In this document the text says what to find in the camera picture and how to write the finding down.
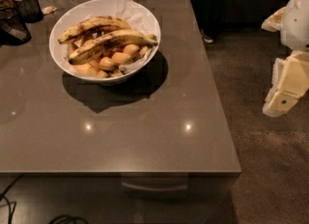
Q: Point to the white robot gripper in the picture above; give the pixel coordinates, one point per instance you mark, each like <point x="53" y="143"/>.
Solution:
<point x="297" y="25"/>

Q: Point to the spotted banana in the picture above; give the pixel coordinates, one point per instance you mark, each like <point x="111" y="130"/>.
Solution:
<point x="106" y="43"/>
<point x="93" y="24"/>

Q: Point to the white ceramic bowl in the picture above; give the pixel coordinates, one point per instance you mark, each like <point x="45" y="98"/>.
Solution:
<point x="77" y="14"/>

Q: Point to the person's dark legs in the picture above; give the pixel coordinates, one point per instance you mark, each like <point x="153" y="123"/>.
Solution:
<point x="208" y="13"/>

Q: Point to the small crumpled wrapper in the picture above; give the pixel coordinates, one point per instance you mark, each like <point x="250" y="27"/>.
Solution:
<point x="48" y="10"/>

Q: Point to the black mesh basket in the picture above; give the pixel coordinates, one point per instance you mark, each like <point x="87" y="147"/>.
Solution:
<point x="29" y="10"/>

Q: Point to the dark appliance at left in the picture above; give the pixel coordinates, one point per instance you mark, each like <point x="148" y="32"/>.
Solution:
<point x="13" y="30"/>

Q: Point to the grey drawer handle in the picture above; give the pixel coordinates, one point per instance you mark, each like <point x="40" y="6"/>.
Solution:
<point x="154" y="188"/>

